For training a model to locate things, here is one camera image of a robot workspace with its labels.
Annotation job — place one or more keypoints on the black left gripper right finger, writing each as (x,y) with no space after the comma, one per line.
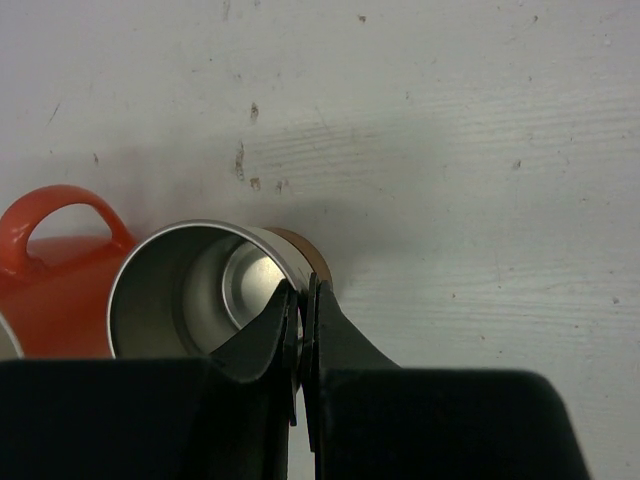
(369,418)

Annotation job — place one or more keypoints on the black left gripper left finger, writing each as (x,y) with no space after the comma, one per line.
(221,416)

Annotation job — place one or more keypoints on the steel tumbler with cork band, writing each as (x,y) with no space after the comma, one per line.
(190,287)

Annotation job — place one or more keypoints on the orange mug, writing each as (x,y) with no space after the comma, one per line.
(55,290)

